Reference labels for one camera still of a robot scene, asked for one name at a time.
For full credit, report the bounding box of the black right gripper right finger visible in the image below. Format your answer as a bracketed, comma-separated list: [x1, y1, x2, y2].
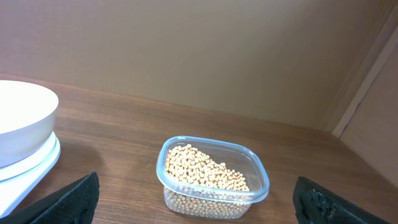
[292, 177, 389, 224]

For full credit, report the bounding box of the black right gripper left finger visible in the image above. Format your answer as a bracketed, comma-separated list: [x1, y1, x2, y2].
[1, 172, 100, 224]

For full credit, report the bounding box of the white digital kitchen scale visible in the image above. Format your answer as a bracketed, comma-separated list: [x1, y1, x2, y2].
[1, 133, 60, 217]

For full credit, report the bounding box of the white bowl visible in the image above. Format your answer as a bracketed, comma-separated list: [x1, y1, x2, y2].
[1, 80, 59, 167]

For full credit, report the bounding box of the clear plastic container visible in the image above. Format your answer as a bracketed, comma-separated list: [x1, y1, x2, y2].
[156, 136, 270, 219]

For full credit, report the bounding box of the pile of soybeans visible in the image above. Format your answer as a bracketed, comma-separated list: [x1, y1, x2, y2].
[164, 144, 251, 219]

